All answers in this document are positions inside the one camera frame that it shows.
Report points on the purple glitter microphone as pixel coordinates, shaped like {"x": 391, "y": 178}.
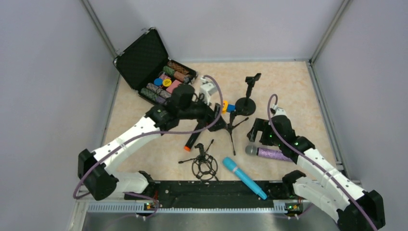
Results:
{"x": 266, "y": 153}

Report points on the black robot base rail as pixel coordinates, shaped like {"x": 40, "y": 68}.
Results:
{"x": 220, "y": 194}

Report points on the purple chip stack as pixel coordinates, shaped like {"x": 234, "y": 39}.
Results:
{"x": 150, "y": 95}

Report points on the blue tan chip stack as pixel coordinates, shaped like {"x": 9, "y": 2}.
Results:
{"x": 159, "y": 91}

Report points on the yellow big blind button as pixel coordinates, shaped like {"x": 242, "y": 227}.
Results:
{"x": 167, "y": 82}

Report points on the blue toy block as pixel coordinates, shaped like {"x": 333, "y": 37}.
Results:
{"x": 230, "y": 108}

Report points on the black orange-tipped microphone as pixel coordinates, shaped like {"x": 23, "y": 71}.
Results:
{"x": 193, "y": 137}

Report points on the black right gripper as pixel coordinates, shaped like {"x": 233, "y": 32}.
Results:
{"x": 261, "y": 133}

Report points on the black round base stand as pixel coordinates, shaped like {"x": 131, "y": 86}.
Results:
{"x": 246, "y": 106}

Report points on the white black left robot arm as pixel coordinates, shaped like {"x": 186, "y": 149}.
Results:
{"x": 97, "y": 169}

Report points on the black poker chip case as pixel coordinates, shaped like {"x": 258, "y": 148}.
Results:
{"x": 142, "y": 62}

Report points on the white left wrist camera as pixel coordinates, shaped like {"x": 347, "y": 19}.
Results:
{"x": 206, "y": 91}

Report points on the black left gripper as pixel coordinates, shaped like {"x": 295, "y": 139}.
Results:
{"x": 215, "y": 114}

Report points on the red tan chip stack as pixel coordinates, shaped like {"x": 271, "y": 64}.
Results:
{"x": 178, "y": 72}

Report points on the teal blue microphone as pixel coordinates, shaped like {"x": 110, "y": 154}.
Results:
{"x": 238, "y": 172}

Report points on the red card deck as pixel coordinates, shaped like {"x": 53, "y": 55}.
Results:
{"x": 172, "y": 86}

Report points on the blue dealer button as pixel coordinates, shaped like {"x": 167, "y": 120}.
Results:
{"x": 158, "y": 82}

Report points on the yellow toy traffic light block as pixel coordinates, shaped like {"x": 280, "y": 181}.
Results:
{"x": 225, "y": 107}

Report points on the black tripod mic stand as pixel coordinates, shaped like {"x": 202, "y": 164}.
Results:
{"x": 231, "y": 126}

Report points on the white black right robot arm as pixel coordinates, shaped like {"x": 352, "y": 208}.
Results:
{"x": 349, "y": 205}

